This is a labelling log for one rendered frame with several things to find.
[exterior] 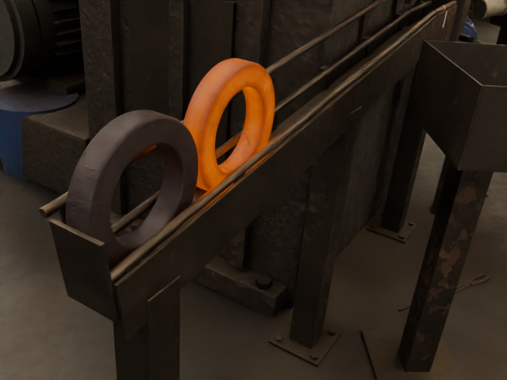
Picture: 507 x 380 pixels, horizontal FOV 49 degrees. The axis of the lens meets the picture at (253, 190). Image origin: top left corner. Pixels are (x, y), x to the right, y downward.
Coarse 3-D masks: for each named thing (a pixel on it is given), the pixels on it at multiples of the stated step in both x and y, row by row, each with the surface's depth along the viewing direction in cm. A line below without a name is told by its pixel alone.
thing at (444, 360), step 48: (432, 48) 97; (480, 48) 103; (432, 96) 96; (480, 96) 80; (480, 144) 84; (480, 192) 103; (432, 240) 112; (432, 288) 113; (384, 336) 134; (432, 336) 120
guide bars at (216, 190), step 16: (432, 16) 131; (368, 64) 104; (352, 80) 98; (336, 96) 94; (288, 128) 83; (272, 144) 79; (256, 160) 76; (240, 176) 73; (208, 192) 68; (192, 208) 66; (176, 224) 64; (160, 240) 61; (128, 256) 59; (112, 272) 57
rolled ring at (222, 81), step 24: (216, 72) 68; (240, 72) 69; (264, 72) 74; (192, 96) 67; (216, 96) 66; (264, 96) 76; (192, 120) 67; (216, 120) 68; (264, 120) 79; (240, 144) 80; (264, 144) 81; (216, 168) 71
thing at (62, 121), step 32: (0, 0) 167; (32, 0) 174; (64, 0) 183; (0, 32) 173; (32, 32) 173; (64, 32) 183; (0, 64) 180; (32, 64) 182; (64, 64) 212; (32, 128) 176; (64, 128) 170; (0, 160) 193; (32, 160) 183; (64, 160) 174; (64, 192) 180
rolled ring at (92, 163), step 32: (128, 128) 55; (160, 128) 59; (96, 160) 54; (128, 160) 56; (192, 160) 66; (96, 192) 54; (160, 192) 68; (192, 192) 69; (96, 224) 55; (160, 224) 66
